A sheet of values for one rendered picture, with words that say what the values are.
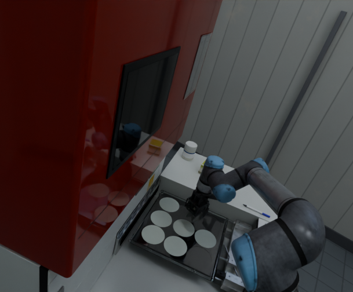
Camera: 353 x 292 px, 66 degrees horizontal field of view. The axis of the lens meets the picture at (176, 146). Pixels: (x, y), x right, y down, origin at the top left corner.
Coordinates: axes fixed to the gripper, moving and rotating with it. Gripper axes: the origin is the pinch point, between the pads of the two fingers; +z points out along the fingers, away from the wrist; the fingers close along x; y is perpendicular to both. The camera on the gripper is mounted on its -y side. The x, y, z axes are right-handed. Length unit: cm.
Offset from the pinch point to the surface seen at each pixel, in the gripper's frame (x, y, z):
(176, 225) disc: -2.7, 8.9, 1.7
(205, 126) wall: -118, -164, 43
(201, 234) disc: 7.0, 2.2, 1.7
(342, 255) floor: 66, -189, 92
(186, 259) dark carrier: 12.3, 17.3, 1.7
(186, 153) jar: -33.6, -24.8, -9.0
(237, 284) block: 31.8, 8.4, 1.2
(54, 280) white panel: 8, 69, -25
